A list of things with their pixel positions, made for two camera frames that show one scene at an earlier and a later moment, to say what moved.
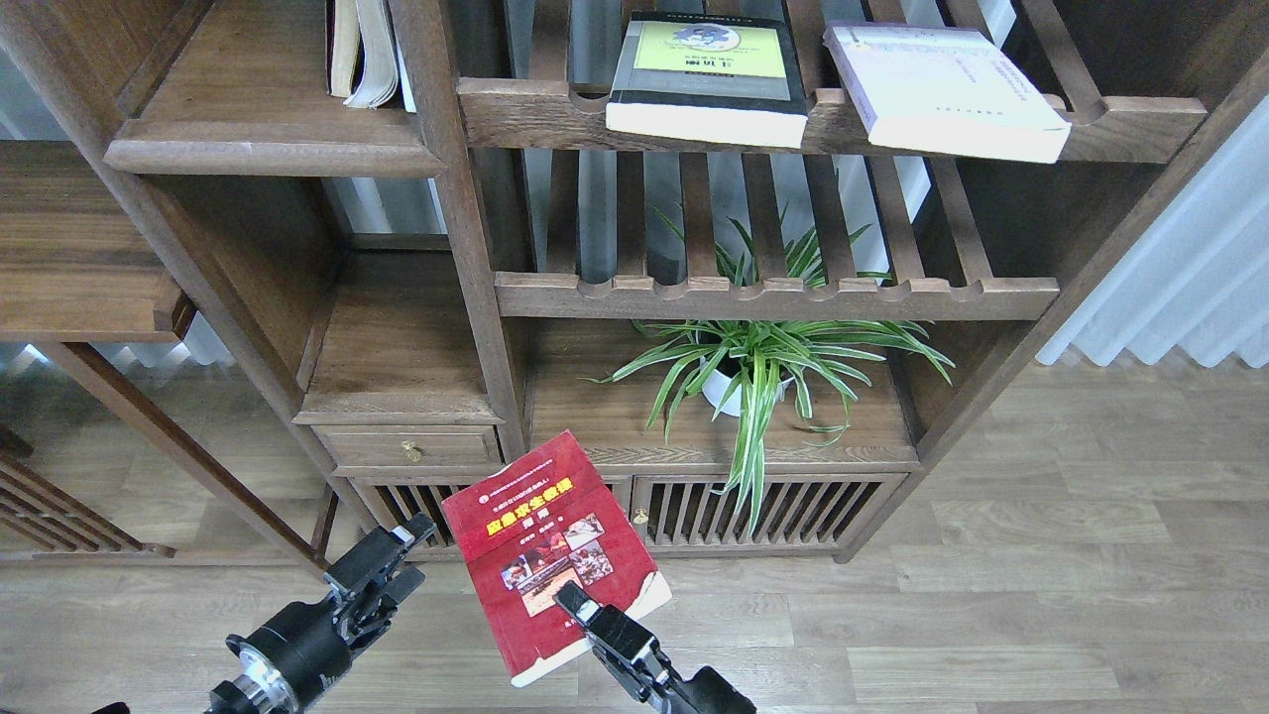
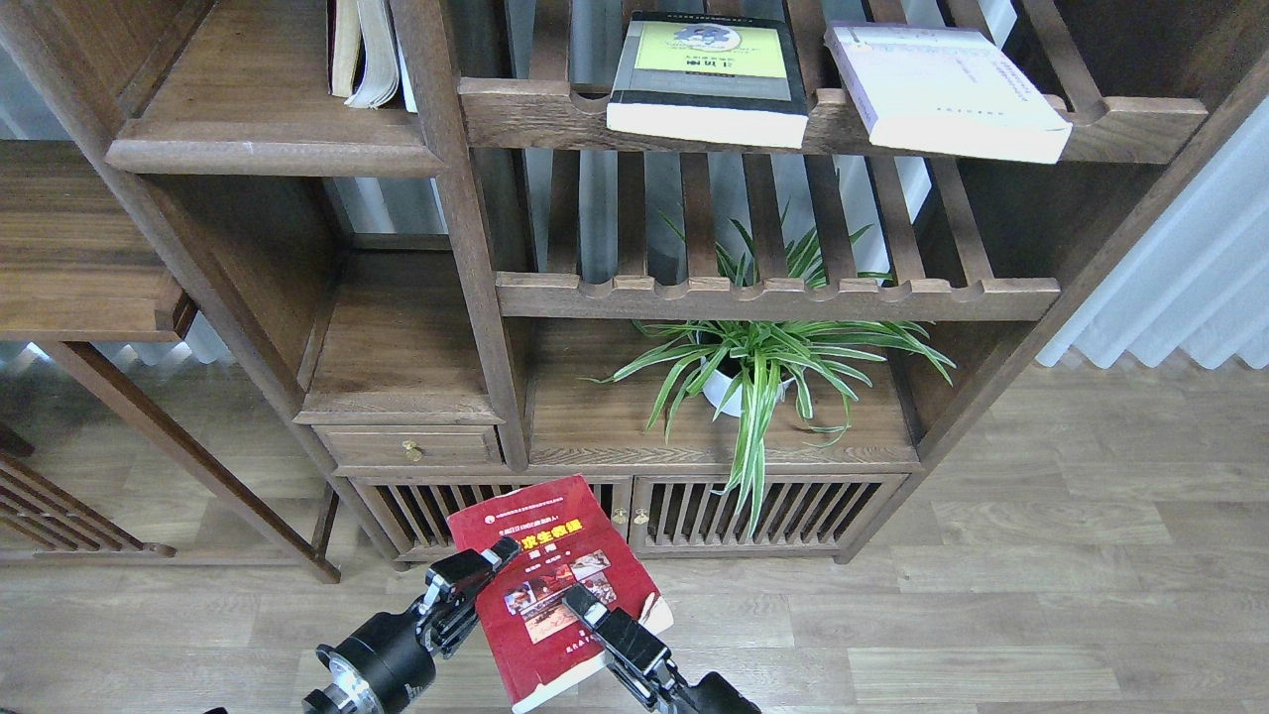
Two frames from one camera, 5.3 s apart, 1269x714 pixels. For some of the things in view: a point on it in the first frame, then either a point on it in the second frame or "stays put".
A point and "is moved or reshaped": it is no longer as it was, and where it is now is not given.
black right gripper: (635, 655) stays put
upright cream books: (363, 61) stays put
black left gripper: (300, 652) to (388, 662)
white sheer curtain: (1203, 287) stays put
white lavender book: (945, 90) stays put
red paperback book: (541, 521) is moved or reshaped
